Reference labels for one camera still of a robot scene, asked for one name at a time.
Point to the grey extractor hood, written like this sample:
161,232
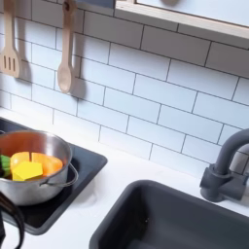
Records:
97,2

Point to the wooden slotted spatula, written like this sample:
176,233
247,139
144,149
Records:
9,74

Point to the white toy microwave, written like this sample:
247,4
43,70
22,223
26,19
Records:
210,8

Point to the dark grey sink basin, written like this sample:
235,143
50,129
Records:
168,220

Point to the wooden kitchen frame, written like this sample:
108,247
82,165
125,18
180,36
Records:
181,20

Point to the yellow toy block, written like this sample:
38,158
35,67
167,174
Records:
27,170

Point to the wooden spoon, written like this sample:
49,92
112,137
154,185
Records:
65,78

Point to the orange toy vegetable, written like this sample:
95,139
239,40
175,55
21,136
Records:
49,162

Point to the black toy stove top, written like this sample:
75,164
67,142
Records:
85,162

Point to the green toy block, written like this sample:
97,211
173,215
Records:
4,162

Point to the dark grey tap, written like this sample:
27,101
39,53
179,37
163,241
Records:
220,181

